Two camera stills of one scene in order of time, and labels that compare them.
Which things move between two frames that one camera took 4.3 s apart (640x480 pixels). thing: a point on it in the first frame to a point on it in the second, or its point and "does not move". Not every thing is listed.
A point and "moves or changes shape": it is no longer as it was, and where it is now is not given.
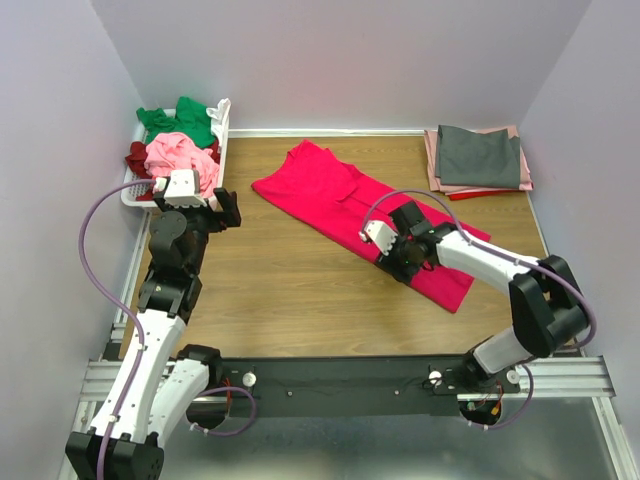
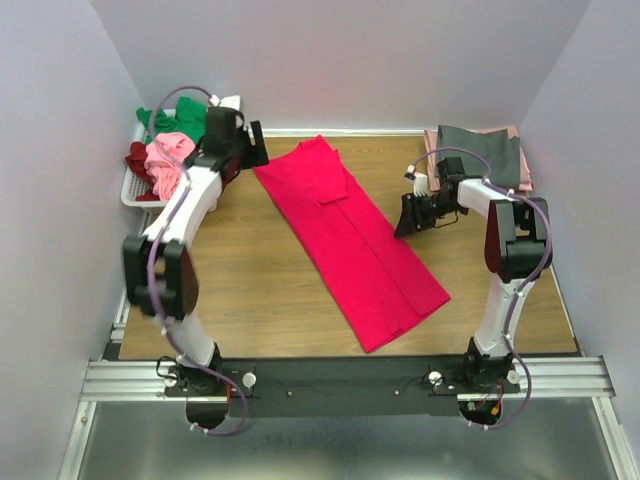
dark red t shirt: [137, 157] does not move
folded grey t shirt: [466, 158] does not move
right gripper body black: [402, 258] to [429, 208]
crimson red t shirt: [337, 201] moves or changes shape
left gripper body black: [201, 220] to [242, 150]
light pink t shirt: [175, 152] does not move
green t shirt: [191, 120] does not move
